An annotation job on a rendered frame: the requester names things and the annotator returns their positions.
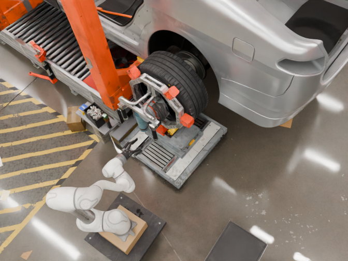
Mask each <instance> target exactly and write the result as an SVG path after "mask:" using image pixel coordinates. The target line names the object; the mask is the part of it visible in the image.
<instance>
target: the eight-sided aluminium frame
mask: <svg viewBox="0 0 348 261"><path fill-rule="evenodd" d="M141 82H143V83H145V84H146V85H148V86H150V87H151V88H153V89H155V90H156V91H158V92H159V93H161V94H162V96H163V97H164V98H165V99H166V101H167V102H168V103H169V104H170V106H171V107H172V108H173V110H174V111H175V113H176V121H169V120H168V119H165V120H164V122H163V121H162V122H161V123H162V124H161V125H163V126H164V127H165V128H167V129H174V128H178V129H180V128H181V127H182V126H183V125H182V124H181V123H180V118H181V117H182V116H183V115H184V108H183V106H182V105H181V104H180V103H179V102H178V100H177V99H176V98H173V99H172V100H169V99H168V98H167V97H166V96H165V95H164V93H165V92H166V91H167V90H168V89H169V88H168V87H167V86H166V85H164V84H162V83H161V82H159V81H157V80H155V79H154V78H152V77H150V76H149V75H148V74H145V73H144V74H142V75H140V76H139V77H138V78H137V79H135V80H131V81H130V82H129V84H130V87H131V90H132V94H133V98H134V99H135V101H137V100H139V99H140V98H142V95H141V93H140V88H139V84H138V83H141ZM152 82H153V83H155V84H157V85H155V84H153V83H152ZM142 102H143V103H145V102H146V100H145V99H144V100H143V101H142ZM142 102H140V103H139V105H140V106H142V105H143V103H142ZM173 102H174V103H173ZM165 122H166V123H165Z"/></svg>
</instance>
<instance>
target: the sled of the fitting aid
mask: <svg viewBox="0 0 348 261"><path fill-rule="evenodd" d="M145 134H146V135H148V136H149V137H151V138H152V139H153V136H152V132H151V129H150V127H149V129H148V130H147V131H146V132H145ZM203 135H204V131H203V130H201V129H199V132H198V133H197V135H196V136H195V137H194V138H193V139H192V140H191V141H190V142H189V144H188V145H187V146H186V147H185V148H184V149H183V150H182V151H180V150H178V149H177V148H175V147H174V146H173V145H171V144H170V143H168V142H167V141H165V140H164V139H162V138H161V137H160V136H158V135H157V136H158V140H157V141H156V142H158V143H159V144H161V145H162V146H164V147H165V148H166V149H168V150H169V151H171V152H172V153H174V154H175V155H176V156H178V157H179V158H181V159H183V158H184V157H185V156H186V154H187V153H188V152H189V151H190V149H191V148H192V147H193V146H194V145H195V144H196V143H197V141H198V140H199V139H200V138H201V137H202V136H203Z"/></svg>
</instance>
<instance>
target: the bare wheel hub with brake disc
mask: <svg viewBox="0 0 348 261"><path fill-rule="evenodd" d="M176 56H178V57H179V58H181V59H183V60H184V61H185V62H186V63H187V64H189V65H190V66H191V67H192V68H193V69H194V70H195V72H196V73H197V74H198V75H199V77H200V79H201V80H202V79H203V78H204V77H205V69H204V67H203V65H202V63H201V62H200V60H199V59H198V58H197V57H196V56H194V55H193V54H191V53H189V52H187V51H180V52H179V53H178V54H177V55H176Z"/></svg>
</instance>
